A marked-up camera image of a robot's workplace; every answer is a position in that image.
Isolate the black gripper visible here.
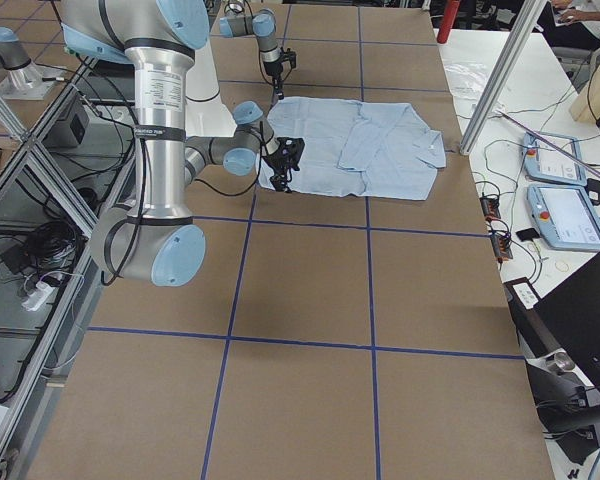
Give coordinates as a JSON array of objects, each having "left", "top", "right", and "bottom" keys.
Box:
[
  {"left": 265, "top": 150, "right": 297, "bottom": 194},
  {"left": 262, "top": 60, "right": 284, "bottom": 100}
]

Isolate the light blue button shirt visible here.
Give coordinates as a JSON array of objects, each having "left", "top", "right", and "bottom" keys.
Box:
[{"left": 268, "top": 97, "right": 446, "bottom": 201}]

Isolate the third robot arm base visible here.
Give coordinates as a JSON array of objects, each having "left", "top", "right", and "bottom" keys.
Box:
[{"left": 0, "top": 27, "right": 55, "bottom": 101}]

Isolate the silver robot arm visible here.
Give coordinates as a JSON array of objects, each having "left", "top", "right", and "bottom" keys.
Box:
[
  {"left": 62, "top": 1, "right": 305, "bottom": 287},
  {"left": 217, "top": 1, "right": 295, "bottom": 100}
]

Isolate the clear plastic bag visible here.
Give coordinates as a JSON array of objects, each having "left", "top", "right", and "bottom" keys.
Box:
[{"left": 443, "top": 60, "right": 490, "bottom": 100}]

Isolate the red cylinder bottle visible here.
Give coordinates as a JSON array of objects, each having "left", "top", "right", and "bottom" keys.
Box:
[{"left": 436, "top": 0, "right": 461, "bottom": 44}]

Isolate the small black card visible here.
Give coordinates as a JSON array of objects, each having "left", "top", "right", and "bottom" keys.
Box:
[{"left": 516, "top": 228, "right": 540, "bottom": 241}]

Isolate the upper blue teach pendant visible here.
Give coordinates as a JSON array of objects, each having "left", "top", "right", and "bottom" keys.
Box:
[{"left": 522, "top": 133, "right": 587, "bottom": 186}]

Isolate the blue teach pendant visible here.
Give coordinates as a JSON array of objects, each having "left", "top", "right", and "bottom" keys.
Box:
[
  {"left": 527, "top": 183, "right": 600, "bottom": 252},
  {"left": 522, "top": 133, "right": 587, "bottom": 186}
]

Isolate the white power strip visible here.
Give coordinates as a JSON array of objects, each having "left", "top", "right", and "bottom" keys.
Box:
[{"left": 22, "top": 280, "right": 54, "bottom": 312}]

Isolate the lower blue teach pendant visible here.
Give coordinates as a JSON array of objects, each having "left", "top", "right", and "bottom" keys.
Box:
[{"left": 527, "top": 183, "right": 600, "bottom": 252}]

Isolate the seated person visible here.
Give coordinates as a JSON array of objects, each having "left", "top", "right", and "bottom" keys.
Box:
[{"left": 536, "top": 1, "right": 600, "bottom": 50}]

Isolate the black laptop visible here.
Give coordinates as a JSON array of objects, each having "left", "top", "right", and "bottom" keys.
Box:
[{"left": 535, "top": 252, "right": 600, "bottom": 387}]

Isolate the metal cup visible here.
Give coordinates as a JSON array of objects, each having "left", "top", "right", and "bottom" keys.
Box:
[{"left": 545, "top": 351, "right": 575, "bottom": 375}]

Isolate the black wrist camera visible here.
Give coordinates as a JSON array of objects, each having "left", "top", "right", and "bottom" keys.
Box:
[
  {"left": 278, "top": 137, "right": 305, "bottom": 170},
  {"left": 281, "top": 48, "right": 297, "bottom": 70}
]

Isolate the black box under frame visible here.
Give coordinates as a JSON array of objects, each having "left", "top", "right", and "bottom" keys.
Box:
[{"left": 43, "top": 97, "right": 89, "bottom": 148}]

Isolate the aluminium frame post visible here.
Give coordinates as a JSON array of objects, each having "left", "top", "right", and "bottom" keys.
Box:
[{"left": 459, "top": 0, "right": 547, "bottom": 155}]

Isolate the aluminium side frame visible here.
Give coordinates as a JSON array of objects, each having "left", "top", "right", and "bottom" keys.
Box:
[{"left": 0, "top": 60, "right": 134, "bottom": 479}]

